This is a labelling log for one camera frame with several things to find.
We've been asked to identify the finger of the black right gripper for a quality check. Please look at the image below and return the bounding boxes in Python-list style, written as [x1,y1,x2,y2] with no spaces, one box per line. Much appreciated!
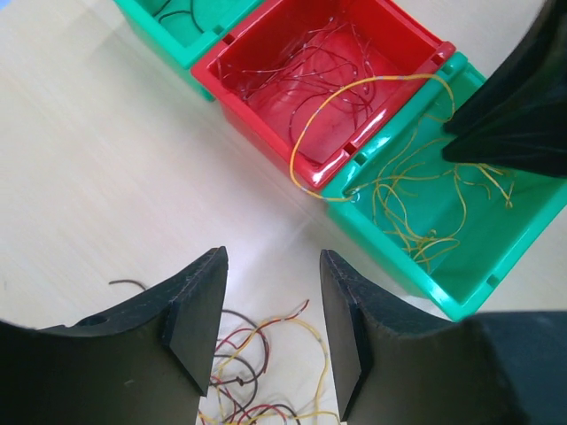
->
[442,128,566,178]
[444,1,566,135]

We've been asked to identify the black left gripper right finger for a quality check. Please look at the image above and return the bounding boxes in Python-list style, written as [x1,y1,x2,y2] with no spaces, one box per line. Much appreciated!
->
[320,250,566,424]

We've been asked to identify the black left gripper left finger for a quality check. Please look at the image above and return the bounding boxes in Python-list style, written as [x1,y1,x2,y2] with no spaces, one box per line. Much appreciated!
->
[1,247,229,424]

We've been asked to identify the wire bundle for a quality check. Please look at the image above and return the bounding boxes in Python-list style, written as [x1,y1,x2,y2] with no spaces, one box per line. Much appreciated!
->
[108,278,340,425]

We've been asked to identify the yellow wires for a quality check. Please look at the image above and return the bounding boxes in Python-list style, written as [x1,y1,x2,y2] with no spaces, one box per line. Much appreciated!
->
[345,112,517,274]

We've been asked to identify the yellow wire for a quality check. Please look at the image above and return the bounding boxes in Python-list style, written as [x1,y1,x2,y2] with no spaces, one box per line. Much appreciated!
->
[289,73,457,203]

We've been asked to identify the red wires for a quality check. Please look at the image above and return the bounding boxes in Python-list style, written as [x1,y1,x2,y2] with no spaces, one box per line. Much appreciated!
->
[219,15,386,138]

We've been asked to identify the dark wire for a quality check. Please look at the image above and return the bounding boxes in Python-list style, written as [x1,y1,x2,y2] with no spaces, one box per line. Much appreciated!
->
[152,0,212,35]

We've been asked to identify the near green plastic bin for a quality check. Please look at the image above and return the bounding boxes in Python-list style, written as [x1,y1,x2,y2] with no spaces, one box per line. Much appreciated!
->
[323,53,566,320]

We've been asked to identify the green plastic bin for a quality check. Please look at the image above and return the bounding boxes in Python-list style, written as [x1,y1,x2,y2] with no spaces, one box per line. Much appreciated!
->
[323,53,566,320]
[114,0,262,101]

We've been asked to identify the red plastic bin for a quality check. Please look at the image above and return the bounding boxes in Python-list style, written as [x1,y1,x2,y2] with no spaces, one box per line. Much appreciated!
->
[191,1,456,191]

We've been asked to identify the far green plastic bin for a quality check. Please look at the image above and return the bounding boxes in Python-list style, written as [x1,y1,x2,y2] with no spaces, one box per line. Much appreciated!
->
[114,0,262,101]

